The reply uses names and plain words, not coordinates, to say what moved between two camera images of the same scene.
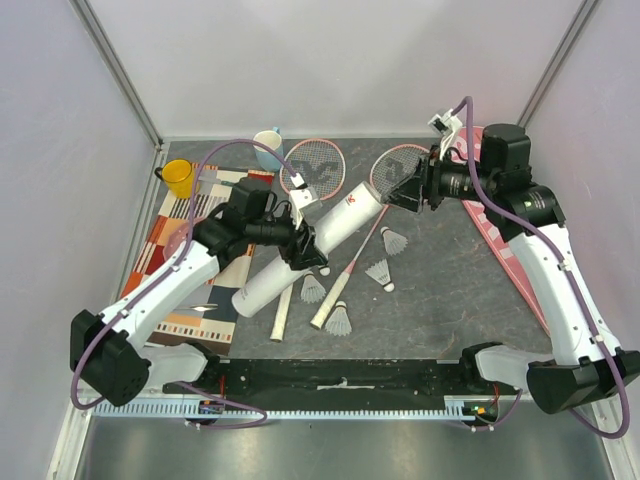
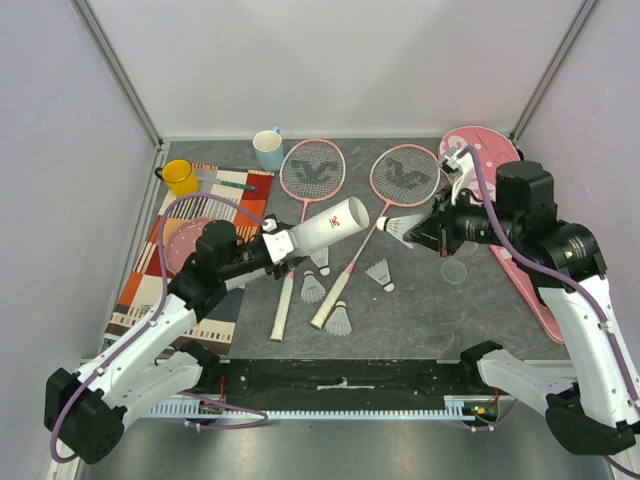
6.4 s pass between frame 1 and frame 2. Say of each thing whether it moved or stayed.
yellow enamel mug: stayed
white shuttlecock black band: stayed
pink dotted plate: stayed
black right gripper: moved
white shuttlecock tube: moved
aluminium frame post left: stayed
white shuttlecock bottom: stayed
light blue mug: stayed
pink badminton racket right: stayed
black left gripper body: moved
